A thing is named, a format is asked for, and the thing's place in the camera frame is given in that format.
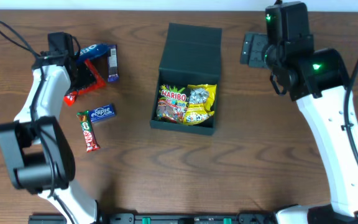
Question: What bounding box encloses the red snack bag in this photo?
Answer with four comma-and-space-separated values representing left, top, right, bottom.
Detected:
63, 59, 106, 106

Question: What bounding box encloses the black box with lid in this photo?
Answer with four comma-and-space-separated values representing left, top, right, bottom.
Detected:
150, 23, 222, 136

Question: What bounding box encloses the yellow snack bag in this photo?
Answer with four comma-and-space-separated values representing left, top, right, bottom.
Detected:
183, 84, 217, 126

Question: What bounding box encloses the Haribo gummy bag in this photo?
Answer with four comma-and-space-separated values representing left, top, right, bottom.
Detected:
155, 84, 188, 124

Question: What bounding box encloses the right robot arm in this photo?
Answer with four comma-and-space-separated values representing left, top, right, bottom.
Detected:
241, 1, 358, 223

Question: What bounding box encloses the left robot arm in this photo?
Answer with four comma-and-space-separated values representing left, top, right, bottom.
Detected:
0, 32, 98, 223

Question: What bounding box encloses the blue Oreo cookie pack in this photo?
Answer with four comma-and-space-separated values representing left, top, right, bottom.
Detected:
76, 44, 111, 65

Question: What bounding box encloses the dark purple chocolate bar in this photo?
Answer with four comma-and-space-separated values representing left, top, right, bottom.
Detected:
108, 45, 119, 83

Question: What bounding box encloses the blue Eclipse mint box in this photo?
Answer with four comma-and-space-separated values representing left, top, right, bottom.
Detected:
89, 104, 116, 123

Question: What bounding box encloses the red KitKat bar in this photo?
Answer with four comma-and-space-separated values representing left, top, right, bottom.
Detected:
76, 111, 100, 152

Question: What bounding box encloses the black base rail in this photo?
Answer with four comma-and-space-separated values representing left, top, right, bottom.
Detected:
28, 212, 279, 224

